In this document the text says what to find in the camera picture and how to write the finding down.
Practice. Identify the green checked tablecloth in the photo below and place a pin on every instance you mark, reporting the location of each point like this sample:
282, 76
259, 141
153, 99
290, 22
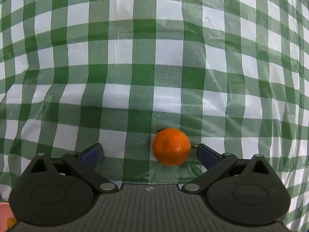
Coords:
154, 53

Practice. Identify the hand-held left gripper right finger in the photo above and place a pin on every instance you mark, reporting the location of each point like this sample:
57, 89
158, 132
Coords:
205, 153

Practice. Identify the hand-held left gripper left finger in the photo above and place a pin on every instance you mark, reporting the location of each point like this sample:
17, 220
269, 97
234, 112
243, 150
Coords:
93, 152

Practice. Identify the pink plate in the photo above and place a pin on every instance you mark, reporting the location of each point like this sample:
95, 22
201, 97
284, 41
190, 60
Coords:
3, 210

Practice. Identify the mandarin orange with twig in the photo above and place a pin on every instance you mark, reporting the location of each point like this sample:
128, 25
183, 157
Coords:
171, 147

